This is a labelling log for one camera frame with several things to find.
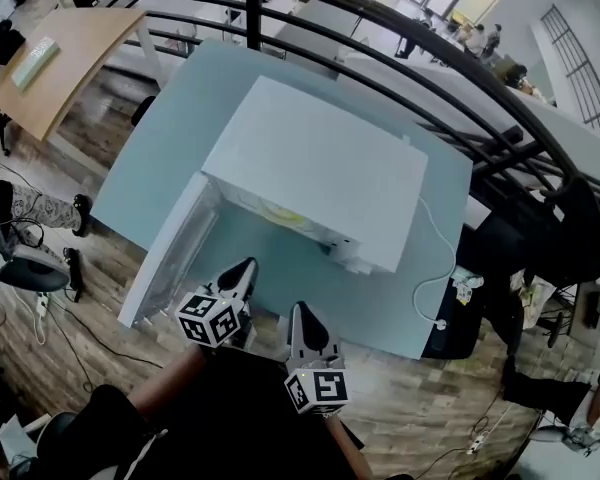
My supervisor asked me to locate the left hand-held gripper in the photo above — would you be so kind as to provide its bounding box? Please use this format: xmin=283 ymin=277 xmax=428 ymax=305
xmin=174 ymin=257 xmax=260 ymax=352

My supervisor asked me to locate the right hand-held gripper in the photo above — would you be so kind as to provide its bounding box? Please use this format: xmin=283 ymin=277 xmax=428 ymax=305
xmin=283 ymin=301 xmax=351 ymax=417

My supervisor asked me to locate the yellow corn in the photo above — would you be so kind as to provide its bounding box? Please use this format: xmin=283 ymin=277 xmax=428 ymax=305
xmin=265 ymin=206 xmax=307 ymax=225

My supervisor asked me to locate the white microwave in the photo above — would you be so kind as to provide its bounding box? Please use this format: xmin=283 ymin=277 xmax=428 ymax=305
xmin=117 ymin=74 xmax=429 ymax=330

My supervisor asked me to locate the person's left forearm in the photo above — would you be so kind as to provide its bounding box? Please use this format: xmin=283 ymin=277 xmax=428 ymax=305
xmin=128 ymin=341 xmax=207 ymax=425

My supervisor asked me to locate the person's right forearm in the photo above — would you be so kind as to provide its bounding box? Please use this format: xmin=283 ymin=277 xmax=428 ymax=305
xmin=324 ymin=411 xmax=377 ymax=480

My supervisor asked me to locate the person's black clothing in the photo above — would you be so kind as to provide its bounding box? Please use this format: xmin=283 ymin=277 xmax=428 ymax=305
xmin=27 ymin=346 xmax=364 ymax=480

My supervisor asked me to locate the black bin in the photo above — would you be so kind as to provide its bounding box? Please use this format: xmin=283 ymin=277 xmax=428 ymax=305
xmin=421 ymin=266 xmax=487 ymax=362

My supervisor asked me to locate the black oblong device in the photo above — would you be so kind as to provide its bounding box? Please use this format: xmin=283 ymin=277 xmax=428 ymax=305
xmin=62 ymin=247 xmax=86 ymax=304

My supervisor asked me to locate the grey chair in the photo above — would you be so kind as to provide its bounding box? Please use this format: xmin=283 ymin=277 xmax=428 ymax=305
xmin=0 ymin=244 xmax=72 ymax=294

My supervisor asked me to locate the black metal railing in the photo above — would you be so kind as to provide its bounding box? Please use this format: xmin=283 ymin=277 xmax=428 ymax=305
xmin=61 ymin=0 xmax=600 ymax=210

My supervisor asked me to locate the wooden desk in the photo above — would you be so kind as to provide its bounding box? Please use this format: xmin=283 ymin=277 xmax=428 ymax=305
xmin=0 ymin=7 xmax=149 ymax=143

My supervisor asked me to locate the pale green flat box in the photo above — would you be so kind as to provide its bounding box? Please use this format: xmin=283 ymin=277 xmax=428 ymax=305
xmin=10 ymin=35 xmax=62 ymax=92

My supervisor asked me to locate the black window grid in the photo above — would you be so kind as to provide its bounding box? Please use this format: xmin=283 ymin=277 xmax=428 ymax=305
xmin=539 ymin=4 xmax=600 ymax=145

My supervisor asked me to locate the black floor cable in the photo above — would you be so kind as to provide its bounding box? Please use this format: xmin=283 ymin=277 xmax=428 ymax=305
xmin=43 ymin=295 xmax=166 ymax=395

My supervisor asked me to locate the white power cable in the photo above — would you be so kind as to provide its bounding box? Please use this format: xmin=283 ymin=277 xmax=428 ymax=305
xmin=411 ymin=195 xmax=460 ymax=332

